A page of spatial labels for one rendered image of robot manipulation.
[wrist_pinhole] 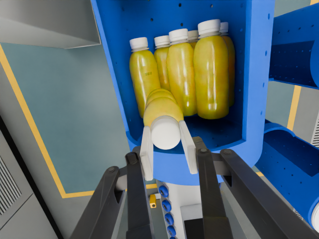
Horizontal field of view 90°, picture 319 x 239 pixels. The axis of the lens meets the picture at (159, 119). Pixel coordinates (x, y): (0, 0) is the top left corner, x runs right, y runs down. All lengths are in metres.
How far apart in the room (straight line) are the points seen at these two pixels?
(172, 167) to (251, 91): 0.15
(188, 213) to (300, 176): 0.47
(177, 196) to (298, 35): 0.69
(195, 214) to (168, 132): 0.58
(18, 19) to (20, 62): 1.08
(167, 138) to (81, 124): 1.52
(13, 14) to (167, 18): 0.48
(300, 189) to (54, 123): 1.80
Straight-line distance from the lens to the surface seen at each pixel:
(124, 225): 0.96
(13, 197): 2.10
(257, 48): 0.25
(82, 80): 1.57
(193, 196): 0.75
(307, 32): 0.66
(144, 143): 0.17
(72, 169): 2.02
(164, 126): 0.20
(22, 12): 0.78
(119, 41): 0.40
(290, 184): 0.90
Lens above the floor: 1.43
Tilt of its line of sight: 69 degrees down
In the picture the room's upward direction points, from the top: 176 degrees clockwise
